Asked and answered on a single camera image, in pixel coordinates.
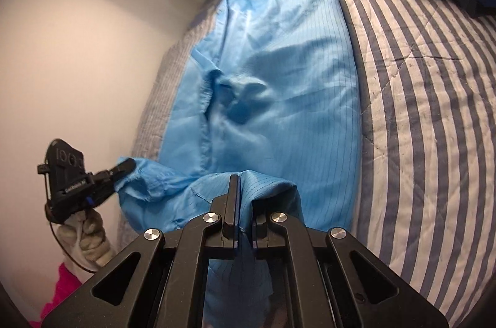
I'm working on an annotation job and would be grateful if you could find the blue white striped quilt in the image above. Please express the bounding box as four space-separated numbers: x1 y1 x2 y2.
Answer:
116 0 496 317

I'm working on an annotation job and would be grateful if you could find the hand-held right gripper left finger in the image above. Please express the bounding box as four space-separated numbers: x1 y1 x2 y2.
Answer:
41 174 241 328

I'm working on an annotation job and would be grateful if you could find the light blue pinstriped garment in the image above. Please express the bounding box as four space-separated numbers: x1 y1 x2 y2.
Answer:
116 0 363 328

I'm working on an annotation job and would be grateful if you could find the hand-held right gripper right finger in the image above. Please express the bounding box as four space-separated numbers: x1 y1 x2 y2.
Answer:
252 211 450 328

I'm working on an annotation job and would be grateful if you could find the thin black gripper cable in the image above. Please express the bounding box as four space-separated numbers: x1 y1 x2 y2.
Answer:
47 212 99 273

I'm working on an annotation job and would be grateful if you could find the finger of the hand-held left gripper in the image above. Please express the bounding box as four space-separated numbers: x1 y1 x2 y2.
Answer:
83 181 117 208
95 159 136 183

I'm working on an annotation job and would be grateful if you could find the person's left hand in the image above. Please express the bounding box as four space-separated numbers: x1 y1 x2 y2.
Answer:
56 209 116 267

